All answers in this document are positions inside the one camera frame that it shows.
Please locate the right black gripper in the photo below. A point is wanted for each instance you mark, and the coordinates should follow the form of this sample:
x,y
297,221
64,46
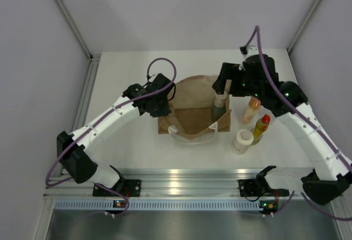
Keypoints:
x,y
230,72

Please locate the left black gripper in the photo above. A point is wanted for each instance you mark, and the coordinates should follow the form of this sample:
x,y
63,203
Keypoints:
x,y
164,112

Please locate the orange bottle pink cap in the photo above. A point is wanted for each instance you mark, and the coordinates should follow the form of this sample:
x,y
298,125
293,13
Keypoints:
x,y
252,109

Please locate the brown canvas tote bag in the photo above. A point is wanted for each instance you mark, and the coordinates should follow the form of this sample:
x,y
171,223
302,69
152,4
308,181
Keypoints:
x,y
190,118

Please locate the yellow bottle red cap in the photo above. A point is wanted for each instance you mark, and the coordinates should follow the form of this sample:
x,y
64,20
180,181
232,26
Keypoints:
x,y
260,127

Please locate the round white jar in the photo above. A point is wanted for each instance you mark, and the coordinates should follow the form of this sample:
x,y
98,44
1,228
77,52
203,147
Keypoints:
x,y
242,141

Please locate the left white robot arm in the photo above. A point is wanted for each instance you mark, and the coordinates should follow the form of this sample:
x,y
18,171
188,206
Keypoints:
x,y
75,150

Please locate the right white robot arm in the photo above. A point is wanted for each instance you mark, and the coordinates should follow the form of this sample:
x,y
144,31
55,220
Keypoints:
x,y
330,175

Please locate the aluminium mounting rail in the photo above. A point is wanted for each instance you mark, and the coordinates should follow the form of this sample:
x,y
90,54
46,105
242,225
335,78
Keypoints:
x,y
163,184

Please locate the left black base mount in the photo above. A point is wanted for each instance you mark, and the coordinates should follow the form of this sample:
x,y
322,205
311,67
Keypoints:
x,y
127,188

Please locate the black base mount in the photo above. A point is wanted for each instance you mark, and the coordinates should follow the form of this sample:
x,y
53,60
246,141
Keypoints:
x,y
250,188
127,188

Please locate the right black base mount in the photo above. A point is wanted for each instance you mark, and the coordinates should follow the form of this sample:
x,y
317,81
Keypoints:
x,y
250,188

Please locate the right aluminium frame post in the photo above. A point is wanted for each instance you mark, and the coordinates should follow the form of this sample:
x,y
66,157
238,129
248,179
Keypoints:
x,y
306,20

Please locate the aluminium frame post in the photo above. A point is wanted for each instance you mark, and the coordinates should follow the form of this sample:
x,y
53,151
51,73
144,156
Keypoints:
x,y
73,27
306,20

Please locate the left aluminium frame post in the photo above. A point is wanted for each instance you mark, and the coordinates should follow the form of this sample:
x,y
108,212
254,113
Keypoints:
x,y
73,27

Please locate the slotted grey cable duct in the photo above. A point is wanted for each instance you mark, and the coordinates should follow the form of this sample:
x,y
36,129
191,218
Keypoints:
x,y
144,205

